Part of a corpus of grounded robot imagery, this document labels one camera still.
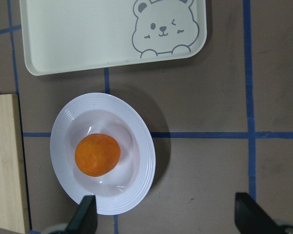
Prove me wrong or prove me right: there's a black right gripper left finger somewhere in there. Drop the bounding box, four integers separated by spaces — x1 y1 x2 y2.
64 195 98 234

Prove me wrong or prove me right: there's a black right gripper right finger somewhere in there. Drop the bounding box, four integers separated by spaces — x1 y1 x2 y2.
234 193 280 234

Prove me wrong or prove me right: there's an orange fruit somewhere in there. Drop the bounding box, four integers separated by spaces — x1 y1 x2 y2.
75 134 121 177

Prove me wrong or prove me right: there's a white ribbed plate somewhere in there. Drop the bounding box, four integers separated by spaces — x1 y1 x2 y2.
50 93 156 215

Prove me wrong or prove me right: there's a cream bear tray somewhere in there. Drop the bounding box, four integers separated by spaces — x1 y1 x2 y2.
20 0 207 76

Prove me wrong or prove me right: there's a bamboo cutting board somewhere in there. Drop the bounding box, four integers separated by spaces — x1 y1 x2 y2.
0 94 30 234

